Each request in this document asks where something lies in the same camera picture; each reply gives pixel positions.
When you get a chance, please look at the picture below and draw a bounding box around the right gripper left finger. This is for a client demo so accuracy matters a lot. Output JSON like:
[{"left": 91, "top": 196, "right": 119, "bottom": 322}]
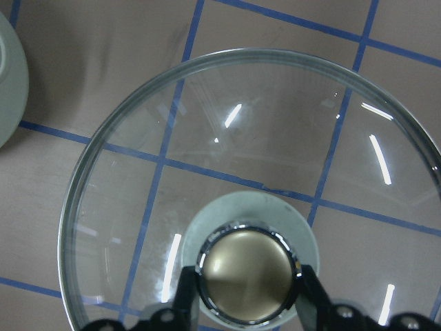
[{"left": 82, "top": 266, "right": 200, "bottom": 330}]

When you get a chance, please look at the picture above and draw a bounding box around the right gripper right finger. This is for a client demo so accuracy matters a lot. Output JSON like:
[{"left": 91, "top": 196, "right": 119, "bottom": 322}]
[{"left": 294, "top": 264, "right": 440, "bottom": 330}]

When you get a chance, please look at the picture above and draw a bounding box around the pale green cooking pot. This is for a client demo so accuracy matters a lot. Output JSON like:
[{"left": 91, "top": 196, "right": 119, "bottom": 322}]
[{"left": 0, "top": 14, "right": 29, "bottom": 146}]

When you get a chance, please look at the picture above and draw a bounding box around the glass pot lid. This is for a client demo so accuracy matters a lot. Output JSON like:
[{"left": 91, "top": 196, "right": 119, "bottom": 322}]
[{"left": 58, "top": 49, "right": 440, "bottom": 330}]

